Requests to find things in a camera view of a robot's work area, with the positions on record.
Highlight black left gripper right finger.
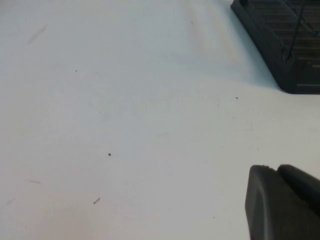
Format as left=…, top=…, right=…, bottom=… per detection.
left=276, top=163, right=320, bottom=219

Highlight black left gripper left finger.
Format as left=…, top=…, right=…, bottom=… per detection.
left=244, top=164, right=320, bottom=240

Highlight black wire dish rack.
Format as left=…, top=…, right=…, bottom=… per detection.
left=239, top=0, right=320, bottom=62

